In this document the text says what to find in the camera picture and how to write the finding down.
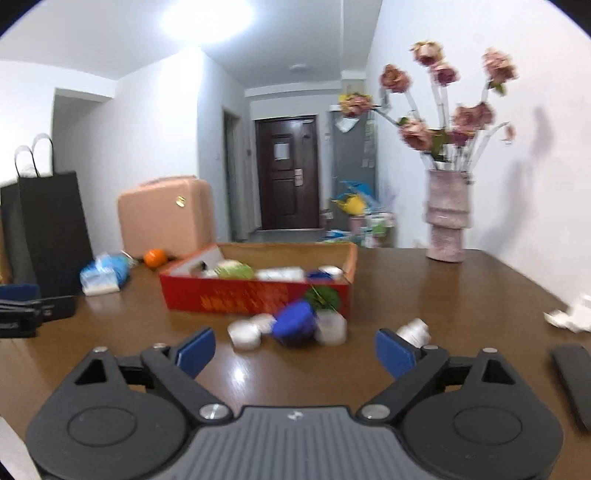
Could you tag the brown paper bag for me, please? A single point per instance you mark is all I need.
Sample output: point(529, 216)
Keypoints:
point(5, 249)

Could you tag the pink ribbed vase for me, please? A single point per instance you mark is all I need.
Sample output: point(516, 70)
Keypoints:
point(448, 221)

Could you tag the yellow watering can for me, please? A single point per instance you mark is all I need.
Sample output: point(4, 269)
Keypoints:
point(353, 205)

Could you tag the grey refrigerator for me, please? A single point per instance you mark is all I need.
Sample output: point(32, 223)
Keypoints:
point(353, 157)

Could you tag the pink flower pot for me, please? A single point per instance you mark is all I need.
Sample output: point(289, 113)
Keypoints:
point(357, 224)

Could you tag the bunch of dried roses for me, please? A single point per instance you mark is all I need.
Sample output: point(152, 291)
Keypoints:
point(427, 134)

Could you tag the dark brown entrance door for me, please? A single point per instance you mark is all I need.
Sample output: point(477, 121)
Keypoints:
point(286, 194)

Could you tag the bright ceiling lamp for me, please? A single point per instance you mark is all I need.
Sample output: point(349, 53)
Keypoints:
point(207, 21)

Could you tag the white paper on door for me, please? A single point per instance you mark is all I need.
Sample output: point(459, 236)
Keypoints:
point(280, 151)

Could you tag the blue white tissue pack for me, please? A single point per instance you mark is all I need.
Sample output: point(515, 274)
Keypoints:
point(104, 277)

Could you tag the orange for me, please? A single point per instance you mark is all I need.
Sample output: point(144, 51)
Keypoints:
point(154, 258)

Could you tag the green label spray bottle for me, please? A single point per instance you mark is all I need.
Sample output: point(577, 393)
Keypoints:
point(235, 271)

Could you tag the white labelled plastic jar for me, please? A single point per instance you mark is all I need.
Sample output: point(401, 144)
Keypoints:
point(279, 274)

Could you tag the pink suitcase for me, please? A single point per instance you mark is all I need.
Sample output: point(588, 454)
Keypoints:
point(161, 217)

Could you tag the small round ceiling lamp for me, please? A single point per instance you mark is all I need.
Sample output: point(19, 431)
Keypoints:
point(299, 68)

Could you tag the red cardboard box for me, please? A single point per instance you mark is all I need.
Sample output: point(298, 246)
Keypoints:
point(231, 295)

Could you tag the blue plastic lid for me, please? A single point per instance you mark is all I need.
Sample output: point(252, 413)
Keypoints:
point(318, 275)

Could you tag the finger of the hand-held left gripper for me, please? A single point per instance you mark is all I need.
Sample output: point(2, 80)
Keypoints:
point(18, 291)
point(55, 307)

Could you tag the black paper bag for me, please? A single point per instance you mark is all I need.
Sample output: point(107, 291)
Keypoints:
point(51, 230)

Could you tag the crumpled white tissue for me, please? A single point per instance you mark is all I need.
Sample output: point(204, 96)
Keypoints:
point(570, 316)

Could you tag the black remote control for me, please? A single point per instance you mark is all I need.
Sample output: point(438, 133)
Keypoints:
point(575, 383)

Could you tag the blue plastic cup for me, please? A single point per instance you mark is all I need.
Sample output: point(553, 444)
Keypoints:
point(293, 323)

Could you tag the paper note on refrigerator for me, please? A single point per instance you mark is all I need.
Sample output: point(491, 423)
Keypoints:
point(346, 123)

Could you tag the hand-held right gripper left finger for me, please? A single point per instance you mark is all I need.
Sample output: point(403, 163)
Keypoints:
point(198, 350)

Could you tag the small white bottle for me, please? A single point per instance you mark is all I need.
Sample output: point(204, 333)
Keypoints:
point(413, 333)

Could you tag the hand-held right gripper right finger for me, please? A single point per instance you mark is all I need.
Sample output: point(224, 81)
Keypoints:
point(392, 353)

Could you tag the translucent plastic cup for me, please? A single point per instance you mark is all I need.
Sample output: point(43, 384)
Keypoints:
point(331, 328)

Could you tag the side room door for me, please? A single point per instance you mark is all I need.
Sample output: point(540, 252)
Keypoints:
point(231, 184)

